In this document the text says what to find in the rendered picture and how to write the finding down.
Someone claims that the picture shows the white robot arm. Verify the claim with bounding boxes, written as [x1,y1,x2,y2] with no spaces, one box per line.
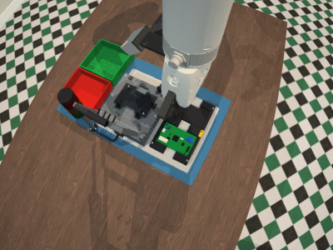
[121,0,234,69]

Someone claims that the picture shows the green bin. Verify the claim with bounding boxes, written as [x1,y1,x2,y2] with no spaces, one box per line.
[79,39,135,87]

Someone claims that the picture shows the green circuit board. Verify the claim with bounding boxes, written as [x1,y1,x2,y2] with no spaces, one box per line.
[157,122,196,156]

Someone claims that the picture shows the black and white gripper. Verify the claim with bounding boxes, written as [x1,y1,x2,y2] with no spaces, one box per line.
[157,48,216,120]

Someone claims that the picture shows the red bin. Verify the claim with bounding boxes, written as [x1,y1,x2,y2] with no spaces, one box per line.
[63,67,113,110]

